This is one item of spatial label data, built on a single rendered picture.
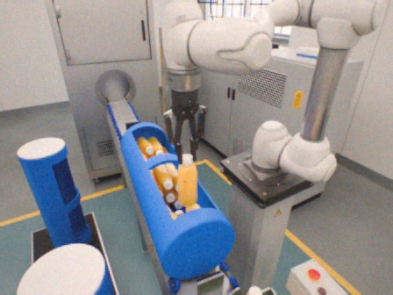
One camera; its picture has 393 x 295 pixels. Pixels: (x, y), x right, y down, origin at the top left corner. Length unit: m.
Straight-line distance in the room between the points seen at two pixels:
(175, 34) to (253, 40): 0.20
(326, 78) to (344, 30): 0.17
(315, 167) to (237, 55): 0.77
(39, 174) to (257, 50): 1.61
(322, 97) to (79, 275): 1.08
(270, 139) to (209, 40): 0.77
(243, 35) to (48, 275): 0.97
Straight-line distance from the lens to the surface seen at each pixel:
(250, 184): 1.33
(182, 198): 0.88
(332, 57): 1.04
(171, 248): 0.89
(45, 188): 1.94
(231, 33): 0.54
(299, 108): 2.36
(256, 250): 1.61
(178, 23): 0.65
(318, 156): 1.18
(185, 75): 0.67
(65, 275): 1.08
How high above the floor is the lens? 1.85
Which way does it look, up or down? 30 degrees down
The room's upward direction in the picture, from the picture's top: straight up
